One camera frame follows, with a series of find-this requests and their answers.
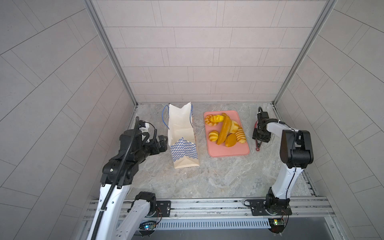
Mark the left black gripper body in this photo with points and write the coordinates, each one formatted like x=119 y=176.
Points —
x=148 y=149

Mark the right green circuit board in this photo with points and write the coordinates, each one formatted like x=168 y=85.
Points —
x=277 y=226

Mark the long yellow baguette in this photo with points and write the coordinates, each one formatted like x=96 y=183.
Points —
x=224 y=130

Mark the striped long bread roll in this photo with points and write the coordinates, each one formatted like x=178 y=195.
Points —
x=240 y=136

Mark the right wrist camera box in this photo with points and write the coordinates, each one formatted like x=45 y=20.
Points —
x=262 y=116

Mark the twisted yellow pretzel bread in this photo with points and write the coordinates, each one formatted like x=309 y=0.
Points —
x=213 y=120

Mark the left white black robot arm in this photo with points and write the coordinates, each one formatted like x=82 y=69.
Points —
x=116 y=182

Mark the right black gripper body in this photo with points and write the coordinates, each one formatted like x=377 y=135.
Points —
x=261 y=135

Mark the pink plastic tray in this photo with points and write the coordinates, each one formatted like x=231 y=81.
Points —
x=215 y=150

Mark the green circuit board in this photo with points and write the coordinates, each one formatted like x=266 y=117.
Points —
x=148 y=226
x=277 y=226

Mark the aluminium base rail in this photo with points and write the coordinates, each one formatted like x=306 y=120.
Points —
x=232 y=213

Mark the small striped round bun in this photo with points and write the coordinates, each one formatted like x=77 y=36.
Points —
x=213 y=136

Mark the brown oval bread roll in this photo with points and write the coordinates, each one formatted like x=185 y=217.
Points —
x=231 y=140

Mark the blue checkered paper bag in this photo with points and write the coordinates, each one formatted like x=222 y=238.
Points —
x=181 y=135

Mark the red metal tongs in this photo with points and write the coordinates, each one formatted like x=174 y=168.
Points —
x=258 y=144

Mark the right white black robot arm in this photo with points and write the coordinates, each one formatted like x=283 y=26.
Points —
x=296 y=153

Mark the left green circuit board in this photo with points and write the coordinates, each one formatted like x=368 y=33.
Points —
x=148 y=226

